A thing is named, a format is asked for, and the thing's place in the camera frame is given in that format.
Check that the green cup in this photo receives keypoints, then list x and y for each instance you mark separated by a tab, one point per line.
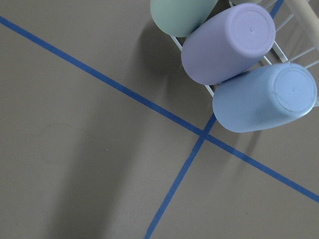
180	18

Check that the purple cup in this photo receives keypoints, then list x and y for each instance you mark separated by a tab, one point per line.
228	44

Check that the blue cup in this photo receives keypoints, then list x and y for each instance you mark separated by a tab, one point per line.
265	97

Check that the white cup holder rack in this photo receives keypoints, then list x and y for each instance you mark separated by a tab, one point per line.
294	42

